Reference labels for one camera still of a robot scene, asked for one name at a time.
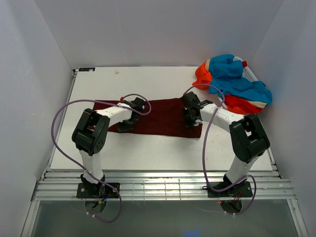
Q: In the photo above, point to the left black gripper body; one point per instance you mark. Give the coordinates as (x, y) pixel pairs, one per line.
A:
(127, 125)

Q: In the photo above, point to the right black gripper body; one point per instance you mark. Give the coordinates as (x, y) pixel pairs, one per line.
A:
(189, 122)

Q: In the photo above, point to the dark red t shirt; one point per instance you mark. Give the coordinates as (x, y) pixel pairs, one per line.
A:
(167, 119)

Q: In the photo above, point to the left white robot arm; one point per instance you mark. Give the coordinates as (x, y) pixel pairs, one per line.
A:
(90, 135)

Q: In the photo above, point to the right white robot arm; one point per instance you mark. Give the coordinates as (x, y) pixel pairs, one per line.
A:
(248, 137)

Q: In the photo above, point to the orange t shirt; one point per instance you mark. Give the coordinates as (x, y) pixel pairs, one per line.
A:
(232, 103)

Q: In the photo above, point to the blue t shirt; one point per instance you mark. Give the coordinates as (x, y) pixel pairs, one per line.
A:
(266, 95)

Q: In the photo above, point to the blue label sticker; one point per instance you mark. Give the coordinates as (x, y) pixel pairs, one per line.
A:
(86, 69)

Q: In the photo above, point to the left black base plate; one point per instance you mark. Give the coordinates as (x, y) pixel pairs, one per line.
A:
(98, 191)

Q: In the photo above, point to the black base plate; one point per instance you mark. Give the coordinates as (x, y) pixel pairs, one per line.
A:
(241, 190)
(98, 191)

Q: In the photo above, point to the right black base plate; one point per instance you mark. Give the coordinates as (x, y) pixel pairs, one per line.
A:
(241, 190)

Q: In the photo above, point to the aluminium frame rails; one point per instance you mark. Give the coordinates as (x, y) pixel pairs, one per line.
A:
(165, 186)

